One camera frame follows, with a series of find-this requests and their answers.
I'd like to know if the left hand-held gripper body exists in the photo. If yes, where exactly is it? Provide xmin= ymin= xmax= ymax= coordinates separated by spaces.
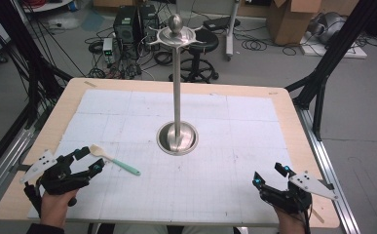
xmin=19 ymin=149 xmax=91 ymax=196

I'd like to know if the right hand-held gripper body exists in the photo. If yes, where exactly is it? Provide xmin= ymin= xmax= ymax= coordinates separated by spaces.
xmin=258 ymin=171 xmax=340 ymax=215

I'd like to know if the cream spoon with green handle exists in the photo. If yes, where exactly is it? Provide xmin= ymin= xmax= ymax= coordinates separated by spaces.
xmin=89 ymin=143 xmax=142 ymax=176

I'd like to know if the silver metal utensil rack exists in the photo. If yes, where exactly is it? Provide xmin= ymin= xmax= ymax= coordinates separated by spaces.
xmin=147 ymin=13 xmax=207 ymax=156

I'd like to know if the person's right hand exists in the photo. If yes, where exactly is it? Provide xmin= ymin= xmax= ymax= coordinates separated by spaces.
xmin=273 ymin=207 xmax=311 ymax=234

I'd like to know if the person's left hand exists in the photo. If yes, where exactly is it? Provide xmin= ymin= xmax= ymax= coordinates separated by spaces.
xmin=39 ymin=189 xmax=80 ymax=230

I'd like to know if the white gridded paper mat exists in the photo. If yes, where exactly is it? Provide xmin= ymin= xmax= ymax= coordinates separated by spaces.
xmin=27 ymin=89 xmax=311 ymax=227

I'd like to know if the white power supply box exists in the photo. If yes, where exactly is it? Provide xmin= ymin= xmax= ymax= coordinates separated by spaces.
xmin=102 ymin=37 xmax=115 ymax=64

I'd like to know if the blue floor mat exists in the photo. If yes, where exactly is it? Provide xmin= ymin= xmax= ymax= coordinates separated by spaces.
xmin=80 ymin=11 xmax=106 ymax=33

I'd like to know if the white floor board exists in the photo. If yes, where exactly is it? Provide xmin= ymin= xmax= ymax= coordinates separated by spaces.
xmin=298 ymin=31 xmax=369 ymax=60

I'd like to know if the black computer tower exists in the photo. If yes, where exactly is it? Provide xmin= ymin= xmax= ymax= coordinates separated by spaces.
xmin=113 ymin=5 xmax=139 ymax=44
xmin=138 ymin=4 xmax=161 ymax=37

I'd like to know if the brown cardboard box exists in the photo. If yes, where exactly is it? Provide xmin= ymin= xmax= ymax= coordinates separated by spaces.
xmin=266 ymin=0 xmax=324 ymax=47

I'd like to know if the grey rounded machine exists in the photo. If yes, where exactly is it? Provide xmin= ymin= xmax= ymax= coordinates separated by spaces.
xmin=307 ymin=12 xmax=348 ymax=45

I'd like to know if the white stand pole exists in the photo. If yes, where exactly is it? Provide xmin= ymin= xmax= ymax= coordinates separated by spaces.
xmin=224 ymin=0 xmax=243 ymax=62

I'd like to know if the round white table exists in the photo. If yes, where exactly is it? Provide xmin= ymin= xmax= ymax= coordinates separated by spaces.
xmin=20 ymin=0 xmax=74 ymax=14

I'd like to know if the black round stool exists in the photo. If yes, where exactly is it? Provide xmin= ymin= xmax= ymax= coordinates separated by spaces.
xmin=169 ymin=28 xmax=220 ymax=84

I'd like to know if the flat black device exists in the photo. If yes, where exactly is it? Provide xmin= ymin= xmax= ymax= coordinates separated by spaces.
xmin=203 ymin=16 xmax=242 ymax=32

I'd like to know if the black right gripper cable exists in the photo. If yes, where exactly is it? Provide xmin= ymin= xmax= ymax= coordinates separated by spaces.
xmin=302 ymin=201 xmax=313 ymax=234

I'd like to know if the aluminium rail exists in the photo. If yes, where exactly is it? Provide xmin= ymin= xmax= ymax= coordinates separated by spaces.
xmin=0 ymin=126 xmax=37 ymax=214
xmin=294 ymin=106 xmax=361 ymax=234

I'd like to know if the tangle of black floor cables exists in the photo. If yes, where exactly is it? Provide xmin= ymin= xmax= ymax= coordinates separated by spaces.
xmin=84 ymin=25 xmax=177 ymax=81

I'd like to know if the black metal frame stand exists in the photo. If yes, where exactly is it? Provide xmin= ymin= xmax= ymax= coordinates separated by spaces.
xmin=0 ymin=0 xmax=74 ymax=183
xmin=284 ymin=0 xmax=377 ymax=142

